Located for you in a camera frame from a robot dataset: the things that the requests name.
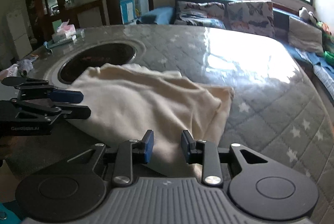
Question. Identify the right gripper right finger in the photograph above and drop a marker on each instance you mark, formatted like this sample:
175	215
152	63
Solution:
204	153

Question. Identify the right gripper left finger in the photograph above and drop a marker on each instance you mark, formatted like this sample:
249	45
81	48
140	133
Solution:
130	152

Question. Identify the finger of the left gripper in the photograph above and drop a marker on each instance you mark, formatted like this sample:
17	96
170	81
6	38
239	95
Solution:
33	89
65	111

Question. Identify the cream beige garment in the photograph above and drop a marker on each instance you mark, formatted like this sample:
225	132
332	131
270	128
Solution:
126	101

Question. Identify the grey rolled socks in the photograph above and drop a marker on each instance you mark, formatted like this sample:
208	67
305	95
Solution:
26	65

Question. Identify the flat teal box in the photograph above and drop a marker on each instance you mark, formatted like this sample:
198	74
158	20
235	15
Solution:
50	45

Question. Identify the black round induction cooktop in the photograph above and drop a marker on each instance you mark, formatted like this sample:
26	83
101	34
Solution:
112	53

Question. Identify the pink tissue box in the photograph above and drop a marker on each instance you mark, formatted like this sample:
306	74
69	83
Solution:
64	31

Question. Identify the grey star quilted tablecloth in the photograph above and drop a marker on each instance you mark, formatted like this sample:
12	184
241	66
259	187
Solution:
276	109

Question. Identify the blue white small cabinet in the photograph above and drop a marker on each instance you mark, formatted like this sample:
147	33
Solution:
128	12

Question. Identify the left butterfly print pillow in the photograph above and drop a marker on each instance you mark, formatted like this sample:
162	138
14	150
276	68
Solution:
209	14

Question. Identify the butterfly print pillow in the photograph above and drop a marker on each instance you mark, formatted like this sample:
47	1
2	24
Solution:
209	14
254	17

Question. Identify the blue corner sofa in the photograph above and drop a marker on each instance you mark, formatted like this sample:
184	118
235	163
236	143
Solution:
312	63

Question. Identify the right butterfly print pillow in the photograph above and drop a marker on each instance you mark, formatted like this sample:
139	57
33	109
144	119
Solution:
254	17

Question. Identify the grey plain pillow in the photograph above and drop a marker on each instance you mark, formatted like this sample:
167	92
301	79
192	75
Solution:
305	37

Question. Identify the green plastic bowl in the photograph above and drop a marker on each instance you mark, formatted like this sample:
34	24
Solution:
329	58

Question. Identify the panda plush toy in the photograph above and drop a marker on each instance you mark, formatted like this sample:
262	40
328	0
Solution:
307	16

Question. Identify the colourful plush toys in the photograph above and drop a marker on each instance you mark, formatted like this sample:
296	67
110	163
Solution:
324	28

